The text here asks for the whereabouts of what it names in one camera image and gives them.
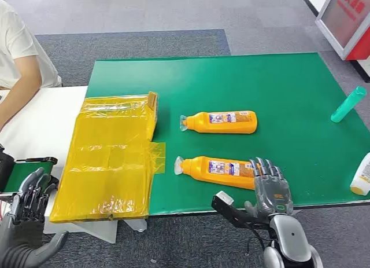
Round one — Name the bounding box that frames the white bottle with yellow cap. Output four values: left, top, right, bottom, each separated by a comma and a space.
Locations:
350, 152, 370, 197

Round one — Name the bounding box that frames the black-framed green tray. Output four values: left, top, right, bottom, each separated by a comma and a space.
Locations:
0, 145, 60, 194

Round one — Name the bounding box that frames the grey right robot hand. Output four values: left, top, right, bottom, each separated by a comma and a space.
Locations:
244, 157, 294, 222

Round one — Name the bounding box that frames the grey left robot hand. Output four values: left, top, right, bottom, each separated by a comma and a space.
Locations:
0, 167, 69, 268

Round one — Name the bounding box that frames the black cable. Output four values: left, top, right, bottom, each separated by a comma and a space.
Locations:
246, 225, 267, 256

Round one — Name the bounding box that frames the person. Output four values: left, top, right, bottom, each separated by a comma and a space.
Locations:
0, 0, 62, 90

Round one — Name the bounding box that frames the red and white sign board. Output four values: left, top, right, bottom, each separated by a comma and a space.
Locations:
315, 0, 370, 61

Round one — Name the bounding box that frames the orange bottle with label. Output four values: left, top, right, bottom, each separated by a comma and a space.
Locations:
173, 156, 262, 191
179, 110, 258, 135

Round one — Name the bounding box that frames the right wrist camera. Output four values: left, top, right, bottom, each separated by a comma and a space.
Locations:
211, 190, 270, 231

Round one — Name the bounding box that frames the green table mat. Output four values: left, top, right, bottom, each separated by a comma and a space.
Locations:
85, 52, 370, 216

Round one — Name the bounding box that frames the teal plastic bottle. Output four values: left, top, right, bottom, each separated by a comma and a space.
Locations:
330, 86, 368, 124

